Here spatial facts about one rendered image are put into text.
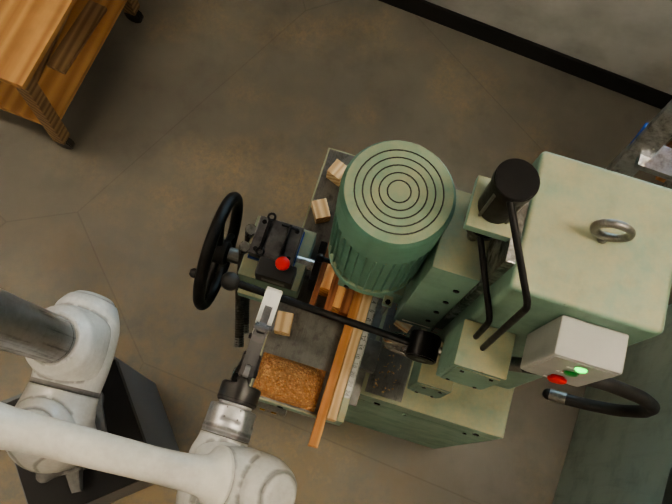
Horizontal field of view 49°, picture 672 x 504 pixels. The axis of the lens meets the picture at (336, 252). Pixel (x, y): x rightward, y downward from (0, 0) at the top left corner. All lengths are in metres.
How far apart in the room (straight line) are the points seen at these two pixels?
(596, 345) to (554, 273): 0.12
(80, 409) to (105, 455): 0.51
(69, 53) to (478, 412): 1.83
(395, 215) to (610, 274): 0.31
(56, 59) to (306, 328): 1.52
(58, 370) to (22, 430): 0.43
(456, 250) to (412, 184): 0.14
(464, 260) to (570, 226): 0.18
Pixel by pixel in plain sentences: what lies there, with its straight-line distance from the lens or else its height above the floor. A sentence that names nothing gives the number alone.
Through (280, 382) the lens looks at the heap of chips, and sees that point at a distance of 1.55.
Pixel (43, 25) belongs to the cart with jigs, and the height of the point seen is 0.53.
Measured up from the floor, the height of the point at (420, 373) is 1.08.
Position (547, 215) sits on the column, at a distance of 1.08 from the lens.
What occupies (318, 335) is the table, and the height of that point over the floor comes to 0.90.
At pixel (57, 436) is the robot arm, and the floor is 1.31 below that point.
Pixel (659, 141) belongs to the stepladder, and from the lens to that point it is 2.07.
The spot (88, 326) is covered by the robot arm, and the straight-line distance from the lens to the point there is 1.64.
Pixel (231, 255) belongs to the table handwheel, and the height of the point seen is 0.83.
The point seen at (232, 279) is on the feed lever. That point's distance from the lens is 1.34.
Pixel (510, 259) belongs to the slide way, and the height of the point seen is 1.52.
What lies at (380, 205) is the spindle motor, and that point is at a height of 1.47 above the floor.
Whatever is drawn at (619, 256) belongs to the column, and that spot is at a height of 1.52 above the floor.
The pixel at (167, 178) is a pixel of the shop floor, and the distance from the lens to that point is 2.71.
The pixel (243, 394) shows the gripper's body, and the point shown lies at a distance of 1.35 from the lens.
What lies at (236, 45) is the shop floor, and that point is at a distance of 2.93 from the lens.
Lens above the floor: 2.48
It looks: 73 degrees down
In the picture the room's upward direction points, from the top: 13 degrees clockwise
